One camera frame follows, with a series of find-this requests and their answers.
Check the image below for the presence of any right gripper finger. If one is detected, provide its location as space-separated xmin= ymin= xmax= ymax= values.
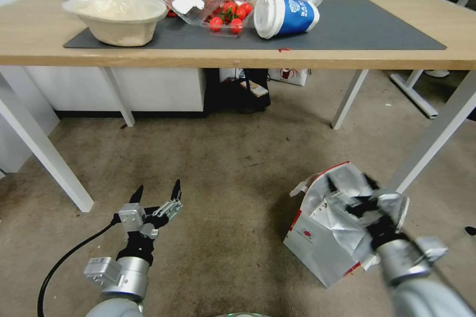
xmin=326 ymin=176 xmax=360 ymax=217
xmin=362 ymin=172 xmax=387 ymax=203

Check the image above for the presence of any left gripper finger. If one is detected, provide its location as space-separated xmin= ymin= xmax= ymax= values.
xmin=129 ymin=184 xmax=145 ymax=206
xmin=152 ymin=179 xmax=183 ymax=218

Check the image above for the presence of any white silver food delivery bag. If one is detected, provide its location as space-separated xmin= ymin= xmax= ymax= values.
xmin=283 ymin=161 xmax=410 ymax=289

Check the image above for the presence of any black floor stand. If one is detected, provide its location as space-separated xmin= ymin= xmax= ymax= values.
xmin=203 ymin=68 xmax=272 ymax=114

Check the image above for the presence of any white table leg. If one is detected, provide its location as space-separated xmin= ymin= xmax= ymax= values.
xmin=330 ymin=68 xmax=369 ymax=131
xmin=98 ymin=67 xmax=136 ymax=128
xmin=395 ymin=69 xmax=476 ymax=195
xmin=0 ymin=71 xmax=95 ymax=213

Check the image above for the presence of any white cabinet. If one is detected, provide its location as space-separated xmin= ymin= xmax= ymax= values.
xmin=25 ymin=66 xmax=207 ymax=118

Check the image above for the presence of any white robot front shell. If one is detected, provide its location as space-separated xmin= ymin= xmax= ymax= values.
xmin=211 ymin=311 xmax=263 ymax=317

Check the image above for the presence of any white red printed carton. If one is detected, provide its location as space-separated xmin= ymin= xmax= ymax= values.
xmin=267 ymin=68 xmax=310 ymax=88

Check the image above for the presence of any dark grey desk mat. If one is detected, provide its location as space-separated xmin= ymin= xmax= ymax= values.
xmin=62 ymin=0 xmax=447 ymax=52

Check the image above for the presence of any beige lidded paper bowl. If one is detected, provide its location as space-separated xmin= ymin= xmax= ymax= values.
xmin=61 ymin=0 xmax=169 ymax=48

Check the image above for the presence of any blue white paper cup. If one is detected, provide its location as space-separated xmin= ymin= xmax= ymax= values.
xmin=253 ymin=0 xmax=321 ymax=40

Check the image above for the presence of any clear plastic clamshell box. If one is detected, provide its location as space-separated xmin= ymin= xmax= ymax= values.
xmin=159 ymin=0 xmax=255 ymax=38

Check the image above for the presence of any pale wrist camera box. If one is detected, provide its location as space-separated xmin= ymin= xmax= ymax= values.
xmin=118 ymin=203 xmax=146 ymax=235
xmin=373 ymin=190 xmax=410 ymax=231

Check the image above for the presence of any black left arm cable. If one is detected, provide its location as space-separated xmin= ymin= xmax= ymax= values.
xmin=37 ymin=219 xmax=120 ymax=317

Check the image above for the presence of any white desk frame foot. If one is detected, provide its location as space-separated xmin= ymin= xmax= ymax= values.
xmin=389 ymin=69 xmax=440 ymax=120

